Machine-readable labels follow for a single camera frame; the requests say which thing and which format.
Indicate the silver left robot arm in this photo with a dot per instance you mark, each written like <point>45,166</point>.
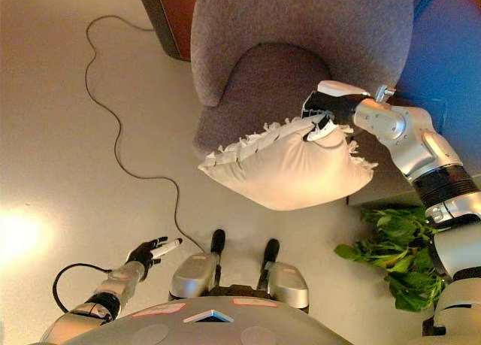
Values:
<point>112,288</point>

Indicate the handwritten red-bordered label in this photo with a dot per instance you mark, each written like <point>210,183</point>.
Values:
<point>158,310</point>

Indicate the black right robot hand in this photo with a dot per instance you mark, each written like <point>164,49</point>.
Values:
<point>334,104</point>

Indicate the black robot foot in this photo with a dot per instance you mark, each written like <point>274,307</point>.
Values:
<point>271,251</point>
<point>218,241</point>

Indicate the silver right robot leg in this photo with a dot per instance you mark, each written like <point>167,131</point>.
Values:
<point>287,285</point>

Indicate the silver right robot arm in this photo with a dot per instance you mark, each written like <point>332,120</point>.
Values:
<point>413,134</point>

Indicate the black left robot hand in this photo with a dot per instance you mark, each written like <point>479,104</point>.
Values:
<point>144,253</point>

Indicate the black right robot foot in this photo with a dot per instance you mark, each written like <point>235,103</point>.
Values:
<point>271,251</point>

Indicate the grey robot torso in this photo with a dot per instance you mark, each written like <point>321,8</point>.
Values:
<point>206,331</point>

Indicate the silver robot leg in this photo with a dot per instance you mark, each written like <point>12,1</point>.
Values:
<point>193,275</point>
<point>287,285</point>

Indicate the green leafy plant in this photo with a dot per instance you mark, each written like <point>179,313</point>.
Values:
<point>394,247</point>

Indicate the dark-edged wooden partition panel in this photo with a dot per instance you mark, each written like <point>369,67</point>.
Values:
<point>169,14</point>

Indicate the black left robot foot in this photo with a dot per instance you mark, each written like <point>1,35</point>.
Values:
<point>218,241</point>

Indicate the cream fringed pillow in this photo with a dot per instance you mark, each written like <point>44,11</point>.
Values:
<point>293,172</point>

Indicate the silver left robot leg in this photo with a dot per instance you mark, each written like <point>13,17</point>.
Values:
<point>193,275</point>

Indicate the blank red-bordered label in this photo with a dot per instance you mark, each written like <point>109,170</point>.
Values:
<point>255,302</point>

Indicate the grey fabric armchair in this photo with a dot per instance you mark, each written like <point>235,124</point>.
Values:
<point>300,22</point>

